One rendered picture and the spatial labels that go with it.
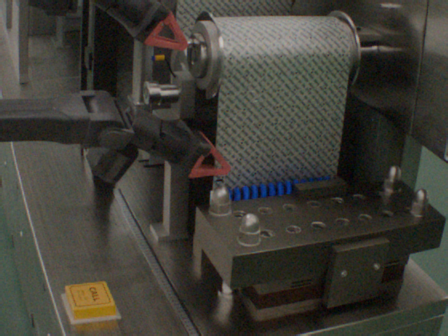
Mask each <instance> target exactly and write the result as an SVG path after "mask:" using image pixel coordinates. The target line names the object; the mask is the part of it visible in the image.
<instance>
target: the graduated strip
mask: <svg viewBox="0 0 448 336"><path fill-rule="evenodd" d="M110 191H111V192H112V194H113V196H114V197H115V199H116V201H117V203H118V207H119V209H120V210H121V212H122V214H123V216H124V218H125V220H126V222H127V224H128V225H129V226H130V228H131V230H132V232H133V234H134V236H135V239H136V241H137V243H138V245H139V247H140V249H141V251H142V253H143V254H144V255H145V257H146V260H147V261H148V263H149V265H150V267H151V269H152V271H153V272H154V275H155V277H156V278H157V280H158V282H159V283H160V285H161V287H162V290H163V292H164V294H165V295H166V297H167V299H168V301H169V303H170V304H171V306H172V308H173V310H174V311H175V313H176V315H177V316H178V318H179V320H180V322H181V324H182V325H183V327H184V329H185V330H186V334H187V335H188V336H203V335H202V332H201V331H200V329H199V328H198V326H197V325H196V323H195V321H194V319H193V317H192V315H191V313H190V312H189V311H188V309H187V307H186V305H185V304H184V302H183V300H182V298H181V297H180V296H179V294H178V292H177V290H176V289H175V287H174V285H173V283H172V280H171V279H170V277H169V275H168V273H167V272H166V270H165V269H164V267H163V265H162V263H161V261H160V260H159V258H158V256H157V255H156V253H155V251H154V249H153V247H152V245H151V244H150V243H149V241H148V239H147V237H146V233H145V232H144V230H143V228H142V227H141V225H140V224H139V222H138V220H137V218H136V216H135V214H134V212H133V211H132V209H131V208H130V206H129V204H128V201H127V199H126V196H125V195H124V193H123V192H122V190H121V188H116V189H110Z"/></svg>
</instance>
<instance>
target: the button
mask: <svg viewBox="0 0 448 336"><path fill-rule="evenodd" d="M65 288H66V298H67V300H68V303H69V306H70V309H71V312H72V315H73V317H74V320H83V319H87V318H89V319H91V318H102V317H106V316H115V315H116V306H115V304H114V300H113V299H112V296H111V293H110V290H109V288H108V285H107V284H106V282H93V283H88V284H87V283H83V284H79V285H70V286H66V287H65Z"/></svg>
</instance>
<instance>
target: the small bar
mask: <svg viewBox="0 0 448 336"><path fill-rule="evenodd" d="M347 190H348V183H347V182H346V181H345V180H344V179H343V178H332V179H327V180H320V181H313V182H301V183H295V184H294V195H295V196H296V198H298V199H300V198H312V197H318V196H323V195H330V194H340V193H346V192H347Z"/></svg>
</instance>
